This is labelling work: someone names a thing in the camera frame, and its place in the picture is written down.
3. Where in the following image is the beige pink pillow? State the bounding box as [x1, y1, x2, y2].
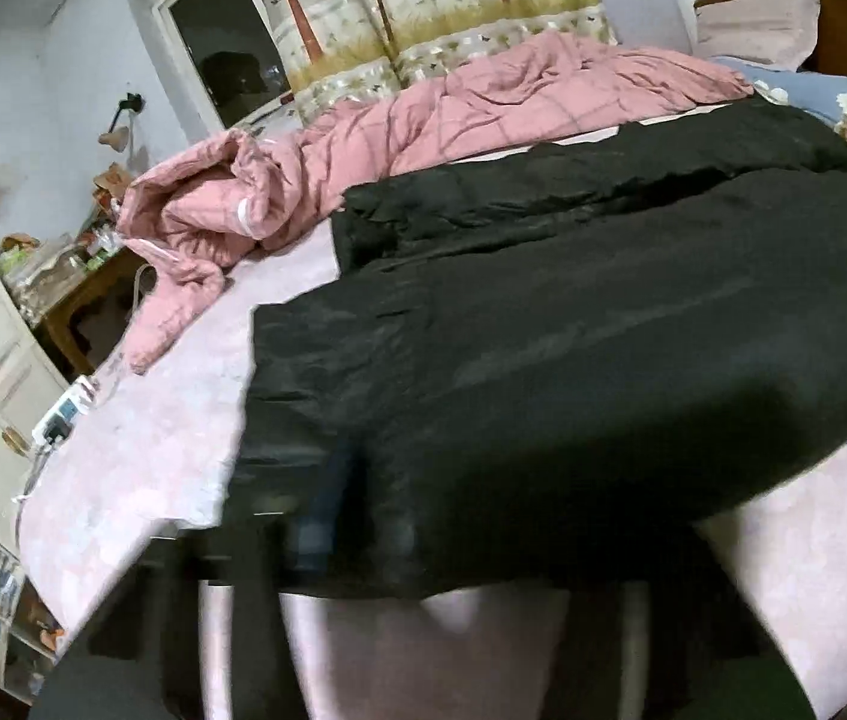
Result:
[693, 0, 822, 68]

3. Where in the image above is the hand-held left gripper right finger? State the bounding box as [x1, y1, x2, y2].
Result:
[558, 577, 818, 720]

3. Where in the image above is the white framed window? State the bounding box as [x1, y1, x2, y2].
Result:
[116, 0, 297, 132]

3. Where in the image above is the wall lamp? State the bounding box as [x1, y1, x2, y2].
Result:
[97, 92, 143, 151]

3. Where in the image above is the black puffer jacket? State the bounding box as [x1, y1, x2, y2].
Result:
[232, 94, 847, 605]

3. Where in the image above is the pile of desk clutter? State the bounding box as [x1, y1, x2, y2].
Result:
[0, 165, 132, 316]

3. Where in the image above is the tree print curtain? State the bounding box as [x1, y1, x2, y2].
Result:
[251, 0, 620, 125]

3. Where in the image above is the light blue pillow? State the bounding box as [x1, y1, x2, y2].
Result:
[712, 56, 847, 125]

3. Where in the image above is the bed with pink floral sheet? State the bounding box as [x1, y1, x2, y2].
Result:
[14, 97, 847, 720]

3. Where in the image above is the wooden desk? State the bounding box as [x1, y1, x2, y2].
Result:
[34, 247, 147, 383]

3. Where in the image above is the white power strip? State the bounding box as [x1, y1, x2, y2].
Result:
[32, 379, 102, 451]

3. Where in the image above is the pink checked quilt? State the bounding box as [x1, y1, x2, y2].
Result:
[116, 34, 758, 376]

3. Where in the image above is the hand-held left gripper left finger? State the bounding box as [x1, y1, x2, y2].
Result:
[34, 442, 353, 720]

